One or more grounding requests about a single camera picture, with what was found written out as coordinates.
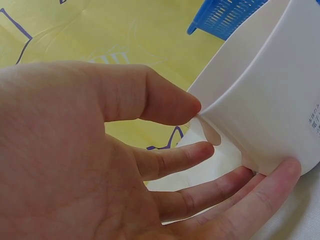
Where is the person's left hand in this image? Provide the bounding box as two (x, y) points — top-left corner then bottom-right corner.
(0, 60), (303, 240)

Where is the white plastic container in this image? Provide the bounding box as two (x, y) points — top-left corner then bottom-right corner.
(174, 0), (320, 177)

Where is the blue plastic slotted basket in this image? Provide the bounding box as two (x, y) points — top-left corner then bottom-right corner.
(186, 0), (293, 42)

